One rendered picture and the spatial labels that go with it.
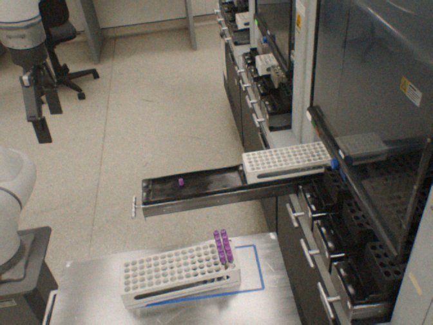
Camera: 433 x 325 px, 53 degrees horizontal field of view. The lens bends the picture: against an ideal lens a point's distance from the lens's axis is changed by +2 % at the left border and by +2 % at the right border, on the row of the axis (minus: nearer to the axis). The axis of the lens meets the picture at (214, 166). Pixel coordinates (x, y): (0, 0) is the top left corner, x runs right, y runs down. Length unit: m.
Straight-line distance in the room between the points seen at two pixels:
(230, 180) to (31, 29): 0.75
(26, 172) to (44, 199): 1.33
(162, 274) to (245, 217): 1.35
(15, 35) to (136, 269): 0.60
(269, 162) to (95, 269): 0.62
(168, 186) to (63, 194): 1.48
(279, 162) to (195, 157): 1.50
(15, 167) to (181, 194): 0.54
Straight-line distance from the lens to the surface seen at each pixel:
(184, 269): 1.09
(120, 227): 2.48
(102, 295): 1.18
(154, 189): 1.43
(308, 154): 1.42
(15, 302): 1.56
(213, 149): 2.89
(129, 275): 1.11
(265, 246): 1.19
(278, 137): 1.71
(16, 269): 1.48
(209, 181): 1.42
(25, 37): 1.00
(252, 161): 1.39
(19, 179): 1.51
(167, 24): 4.86
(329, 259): 1.21
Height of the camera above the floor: 1.74
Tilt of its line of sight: 39 degrees down
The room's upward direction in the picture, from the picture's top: 7 degrees counter-clockwise
